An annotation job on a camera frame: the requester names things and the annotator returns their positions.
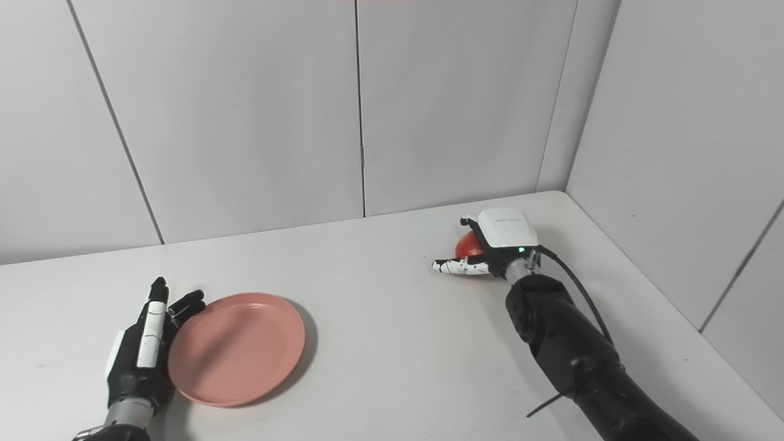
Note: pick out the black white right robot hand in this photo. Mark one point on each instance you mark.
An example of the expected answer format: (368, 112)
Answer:
(505, 229)

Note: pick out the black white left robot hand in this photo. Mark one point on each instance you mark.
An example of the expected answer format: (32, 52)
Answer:
(131, 367)

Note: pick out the red pomegranate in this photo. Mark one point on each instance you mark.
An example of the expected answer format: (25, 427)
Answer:
(467, 245)

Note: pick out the pink round plate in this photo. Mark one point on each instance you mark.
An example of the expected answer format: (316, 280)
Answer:
(236, 349)

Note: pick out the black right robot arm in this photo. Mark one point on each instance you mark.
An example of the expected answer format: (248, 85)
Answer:
(576, 355)

